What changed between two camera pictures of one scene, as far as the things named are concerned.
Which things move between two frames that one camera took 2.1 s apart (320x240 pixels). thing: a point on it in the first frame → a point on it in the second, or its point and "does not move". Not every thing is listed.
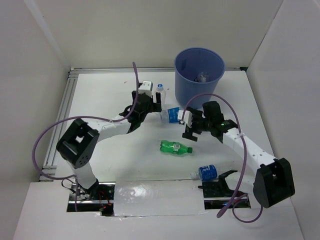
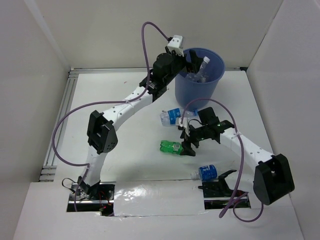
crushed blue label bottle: (205, 173) does not move
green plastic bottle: (174, 147) does not move
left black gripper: (155, 106) → (192, 67)
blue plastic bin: (197, 70) does not move
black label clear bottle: (203, 77) → (195, 77)
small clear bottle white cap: (160, 87) → (201, 76)
